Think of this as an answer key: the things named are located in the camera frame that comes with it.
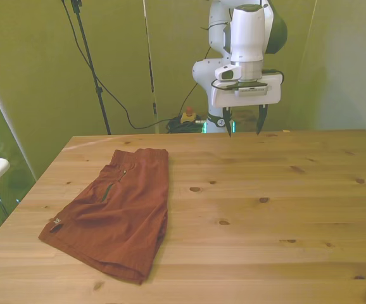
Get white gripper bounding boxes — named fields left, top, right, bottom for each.
left=210, top=73, right=282, bottom=138

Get black tripod stand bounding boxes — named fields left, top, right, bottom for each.
left=70, top=0, right=112, bottom=136

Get white partition joint strip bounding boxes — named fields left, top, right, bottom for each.
left=142, top=0, right=159, bottom=134

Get yellow emergency stop box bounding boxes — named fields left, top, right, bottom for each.
left=180, top=107, right=198, bottom=125

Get white slanted frame bar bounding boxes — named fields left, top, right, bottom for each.
left=0, top=61, right=37, bottom=181

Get rust red shorts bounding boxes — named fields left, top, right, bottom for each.
left=37, top=148, right=170, bottom=286

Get black cable from tripod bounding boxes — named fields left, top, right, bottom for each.
left=61, top=0, right=173, bottom=130

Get black coiled cable bundle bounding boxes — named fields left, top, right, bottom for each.
left=165, top=116, right=208, bottom=134

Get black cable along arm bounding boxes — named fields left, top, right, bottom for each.
left=200, top=21, right=286, bottom=92

